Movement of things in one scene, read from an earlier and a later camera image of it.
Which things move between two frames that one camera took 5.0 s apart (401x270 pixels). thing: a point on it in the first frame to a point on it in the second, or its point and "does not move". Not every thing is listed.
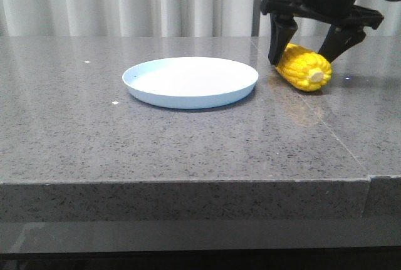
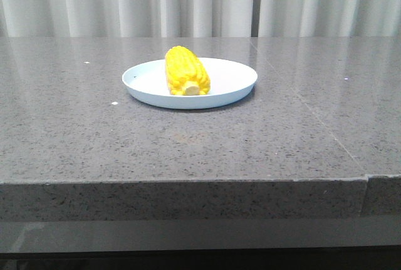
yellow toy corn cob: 307,69 to 186,74
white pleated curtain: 165,3 does not move
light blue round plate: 182,83 does not move
